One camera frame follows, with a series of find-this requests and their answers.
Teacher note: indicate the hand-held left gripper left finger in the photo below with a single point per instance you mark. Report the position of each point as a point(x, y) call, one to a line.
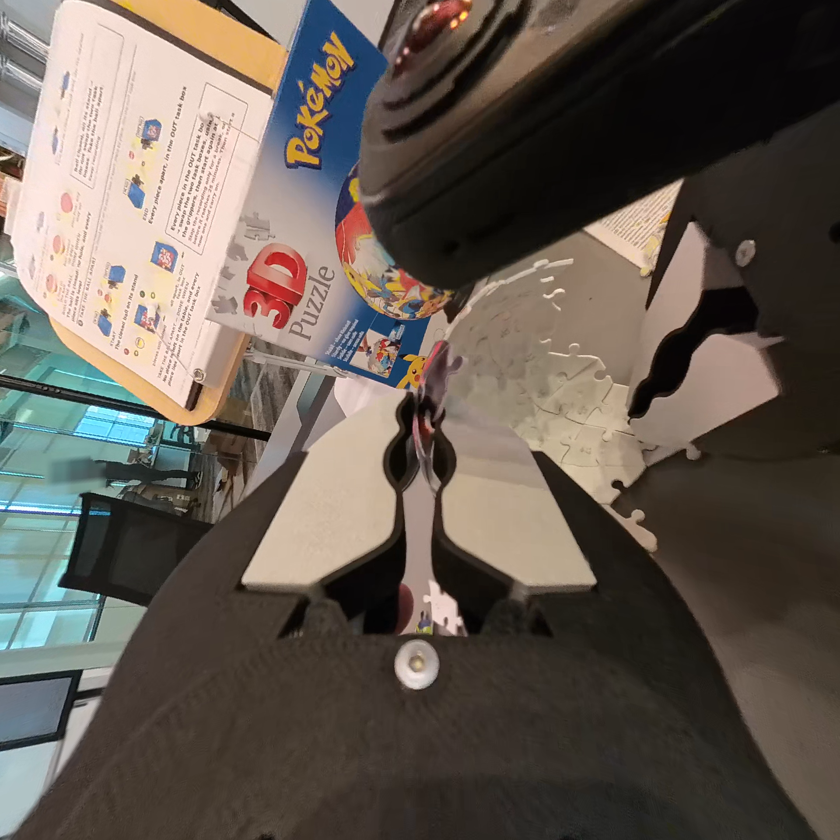
point(328, 525)

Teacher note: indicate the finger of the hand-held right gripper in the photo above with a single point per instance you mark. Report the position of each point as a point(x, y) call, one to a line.
point(715, 394)
point(682, 275)

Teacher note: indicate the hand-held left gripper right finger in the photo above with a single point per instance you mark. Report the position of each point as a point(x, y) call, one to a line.
point(518, 525)

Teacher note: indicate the partly built puzzle ball shell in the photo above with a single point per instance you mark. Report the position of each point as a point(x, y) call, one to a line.
point(558, 394)

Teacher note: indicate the puzzle instruction leaflet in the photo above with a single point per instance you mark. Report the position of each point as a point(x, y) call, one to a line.
point(623, 226)

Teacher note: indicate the blue puzzle box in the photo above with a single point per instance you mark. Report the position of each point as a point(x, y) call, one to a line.
point(308, 216)

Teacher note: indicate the task instruction sheet on clipboard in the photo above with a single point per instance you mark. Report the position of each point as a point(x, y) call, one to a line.
point(216, 400)

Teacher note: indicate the black office chair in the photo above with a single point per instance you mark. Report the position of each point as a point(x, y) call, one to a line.
point(131, 551)

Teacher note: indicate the dark computer monitor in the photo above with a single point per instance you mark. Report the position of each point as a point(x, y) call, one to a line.
point(33, 709)

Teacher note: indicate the printed task instruction sheet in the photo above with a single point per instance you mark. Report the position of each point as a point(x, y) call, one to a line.
point(131, 164)

